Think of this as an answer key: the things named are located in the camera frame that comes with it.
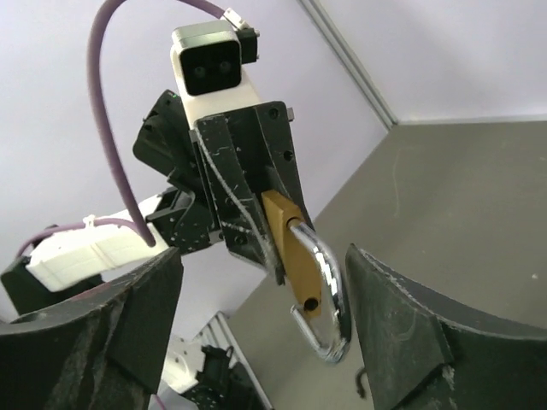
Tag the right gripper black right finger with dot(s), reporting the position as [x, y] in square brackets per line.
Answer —
[424, 350]

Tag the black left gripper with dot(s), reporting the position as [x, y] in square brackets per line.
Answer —
[241, 154]

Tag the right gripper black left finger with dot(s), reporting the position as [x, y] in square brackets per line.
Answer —
[101, 349]

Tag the large brass padlock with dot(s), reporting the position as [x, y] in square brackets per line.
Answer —
[311, 267]

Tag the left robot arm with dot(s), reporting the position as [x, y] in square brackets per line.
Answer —
[64, 261]

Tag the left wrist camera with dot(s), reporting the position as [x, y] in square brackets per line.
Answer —
[208, 62]

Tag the aluminium frame rail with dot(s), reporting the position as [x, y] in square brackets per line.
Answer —
[350, 61]

